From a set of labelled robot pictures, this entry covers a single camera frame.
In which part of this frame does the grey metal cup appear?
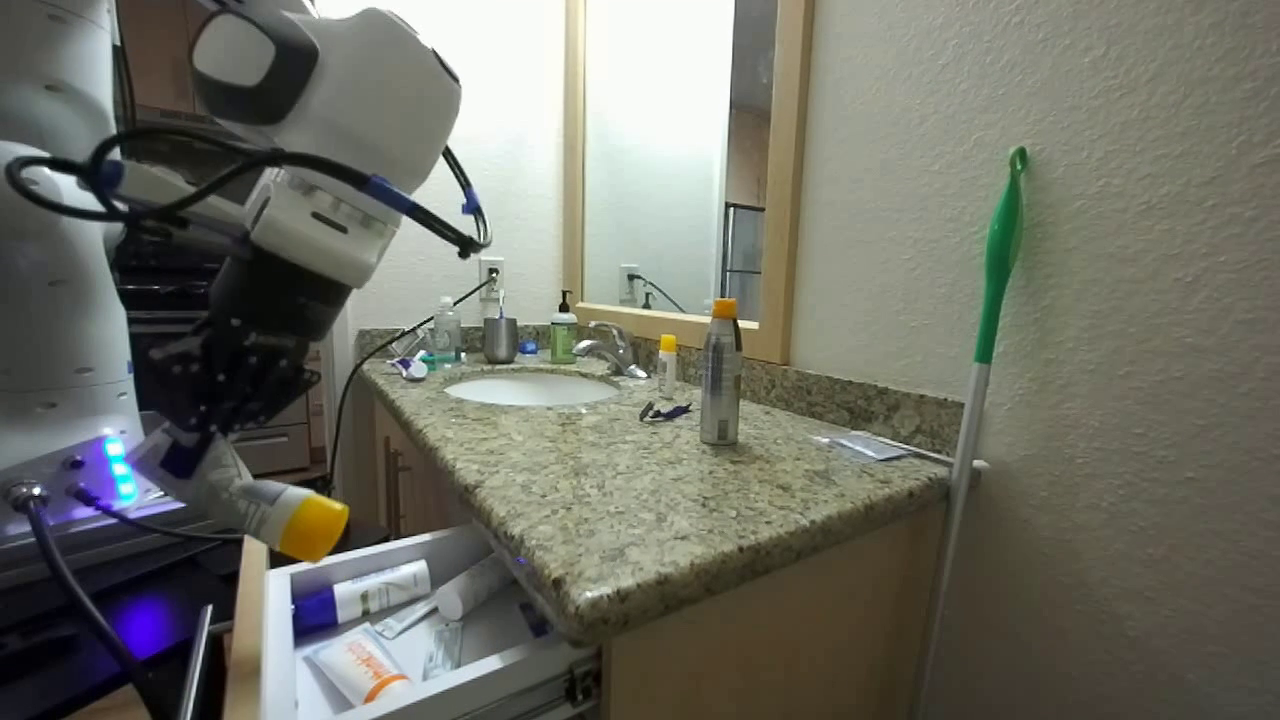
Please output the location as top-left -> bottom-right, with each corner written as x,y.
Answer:
479,312 -> 520,366

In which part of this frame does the white oval sink basin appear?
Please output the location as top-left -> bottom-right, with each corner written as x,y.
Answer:
439,366 -> 625,410

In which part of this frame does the light wood vanity cabinet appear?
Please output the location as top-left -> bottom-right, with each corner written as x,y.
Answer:
337,383 -> 953,720

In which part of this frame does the chrome faucet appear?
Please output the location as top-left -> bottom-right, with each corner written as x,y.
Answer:
571,318 -> 640,379

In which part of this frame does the wood framed mirror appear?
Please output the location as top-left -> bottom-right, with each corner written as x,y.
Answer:
557,0 -> 818,366

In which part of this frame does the wooden wall cabinet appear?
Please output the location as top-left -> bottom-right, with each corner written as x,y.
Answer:
114,0 -> 204,119

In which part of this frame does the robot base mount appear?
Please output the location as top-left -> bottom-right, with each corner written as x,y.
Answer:
0,424 -> 252,572

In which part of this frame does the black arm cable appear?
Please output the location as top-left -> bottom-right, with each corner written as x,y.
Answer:
2,119 -> 493,262

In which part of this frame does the white tube with yellow lid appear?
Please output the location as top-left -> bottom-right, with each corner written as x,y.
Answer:
134,424 -> 355,565

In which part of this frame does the silver drawer handle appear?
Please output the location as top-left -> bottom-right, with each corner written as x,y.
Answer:
175,600 -> 217,720

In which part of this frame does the white tube with purple cap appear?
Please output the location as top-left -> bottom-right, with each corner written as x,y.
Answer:
286,555 -> 435,638

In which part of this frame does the clear plastic bottle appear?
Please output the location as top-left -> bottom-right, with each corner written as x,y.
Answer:
428,290 -> 462,370

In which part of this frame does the white orange thinkbaby tube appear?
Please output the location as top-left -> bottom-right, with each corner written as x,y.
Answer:
306,626 -> 410,712

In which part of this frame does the black base cable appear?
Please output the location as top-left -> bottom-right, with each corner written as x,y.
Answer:
9,483 -> 175,720

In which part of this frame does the dark razor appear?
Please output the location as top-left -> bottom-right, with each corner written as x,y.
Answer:
635,391 -> 696,428

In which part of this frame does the mop with green handle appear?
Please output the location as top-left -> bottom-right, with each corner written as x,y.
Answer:
910,145 -> 1033,720

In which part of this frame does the black power cable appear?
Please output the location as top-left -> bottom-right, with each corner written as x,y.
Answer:
325,275 -> 497,483

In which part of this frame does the white open drawer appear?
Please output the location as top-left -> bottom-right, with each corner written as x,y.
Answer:
217,518 -> 603,720

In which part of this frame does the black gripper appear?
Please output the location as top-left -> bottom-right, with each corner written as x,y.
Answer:
134,317 -> 328,460

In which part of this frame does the flat white packet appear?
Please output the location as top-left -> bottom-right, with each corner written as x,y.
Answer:
812,428 -> 923,466

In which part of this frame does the silver bottle with orange lid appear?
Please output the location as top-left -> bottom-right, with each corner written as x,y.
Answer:
696,290 -> 743,451

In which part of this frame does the green soap pump bottle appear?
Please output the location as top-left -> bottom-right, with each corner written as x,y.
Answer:
546,289 -> 583,366

